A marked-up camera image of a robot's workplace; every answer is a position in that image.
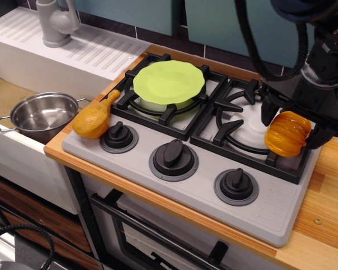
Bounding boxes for small steel pot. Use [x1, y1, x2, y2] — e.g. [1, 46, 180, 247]
[0, 92, 89, 145]

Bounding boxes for white toy sink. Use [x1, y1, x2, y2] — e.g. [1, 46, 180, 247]
[0, 7, 149, 214]

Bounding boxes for right black stove knob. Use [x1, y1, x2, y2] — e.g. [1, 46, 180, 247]
[214, 168, 259, 206]

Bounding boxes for left black stove knob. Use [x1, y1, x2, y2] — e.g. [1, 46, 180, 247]
[100, 121, 139, 154]

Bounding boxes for grey toy faucet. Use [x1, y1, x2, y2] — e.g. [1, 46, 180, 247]
[36, 0, 80, 48]

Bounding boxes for left black burner grate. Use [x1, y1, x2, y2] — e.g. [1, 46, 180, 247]
[111, 53, 229, 141]

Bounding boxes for black oven door handle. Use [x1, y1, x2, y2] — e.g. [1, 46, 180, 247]
[90, 190, 228, 269]

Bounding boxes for toy chicken drumstick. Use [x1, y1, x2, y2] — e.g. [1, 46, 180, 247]
[72, 89, 121, 139]

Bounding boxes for light green plastic plate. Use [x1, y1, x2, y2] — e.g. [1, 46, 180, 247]
[133, 60, 205, 105]

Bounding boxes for wooden drawer fronts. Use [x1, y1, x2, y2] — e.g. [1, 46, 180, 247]
[0, 176, 101, 269]

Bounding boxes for orange toy pumpkin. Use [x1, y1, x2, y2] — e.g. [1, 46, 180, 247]
[264, 111, 312, 158]

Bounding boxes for grey toy stove top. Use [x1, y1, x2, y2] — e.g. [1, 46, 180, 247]
[61, 53, 323, 248]

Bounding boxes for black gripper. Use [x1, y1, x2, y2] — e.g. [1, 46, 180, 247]
[261, 80, 338, 149]

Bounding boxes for black braided cable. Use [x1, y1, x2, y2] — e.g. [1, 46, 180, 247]
[0, 224, 55, 270]

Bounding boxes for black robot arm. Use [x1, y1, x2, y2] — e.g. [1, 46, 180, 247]
[261, 1, 338, 149]

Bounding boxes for middle black stove knob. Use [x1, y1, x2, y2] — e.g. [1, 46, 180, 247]
[149, 139, 199, 182]

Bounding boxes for black stove knob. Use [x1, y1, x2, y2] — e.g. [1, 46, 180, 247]
[100, 121, 139, 154]
[214, 168, 259, 206]
[149, 139, 199, 182]

